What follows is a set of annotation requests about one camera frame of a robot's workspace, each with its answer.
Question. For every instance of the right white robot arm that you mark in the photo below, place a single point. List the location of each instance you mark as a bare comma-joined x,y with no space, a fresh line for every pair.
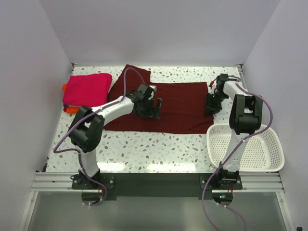
245,116

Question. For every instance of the white perforated plastic basket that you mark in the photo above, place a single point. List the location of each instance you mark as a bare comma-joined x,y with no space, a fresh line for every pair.
263,152

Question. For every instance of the folded orange t-shirt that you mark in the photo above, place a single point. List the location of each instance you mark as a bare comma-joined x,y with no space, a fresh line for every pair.
66,108

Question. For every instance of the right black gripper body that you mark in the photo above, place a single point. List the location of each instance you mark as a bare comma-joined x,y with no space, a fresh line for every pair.
214,101

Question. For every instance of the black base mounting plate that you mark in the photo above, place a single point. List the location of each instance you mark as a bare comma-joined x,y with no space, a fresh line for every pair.
110,186

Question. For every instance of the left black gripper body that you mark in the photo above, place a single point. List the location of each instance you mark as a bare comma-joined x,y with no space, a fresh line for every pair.
147,109

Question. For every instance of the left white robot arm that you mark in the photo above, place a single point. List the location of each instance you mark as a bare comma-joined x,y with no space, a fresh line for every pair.
88,124

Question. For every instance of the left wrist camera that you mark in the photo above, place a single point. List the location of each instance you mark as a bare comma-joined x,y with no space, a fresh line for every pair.
154,87

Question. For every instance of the dark red t-shirt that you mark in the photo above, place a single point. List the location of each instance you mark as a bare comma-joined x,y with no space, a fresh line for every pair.
182,111

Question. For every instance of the aluminium extrusion rail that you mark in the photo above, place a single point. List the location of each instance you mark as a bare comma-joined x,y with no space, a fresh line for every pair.
251,182

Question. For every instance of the folded pink t-shirt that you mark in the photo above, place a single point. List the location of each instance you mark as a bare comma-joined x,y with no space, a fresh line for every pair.
87,90

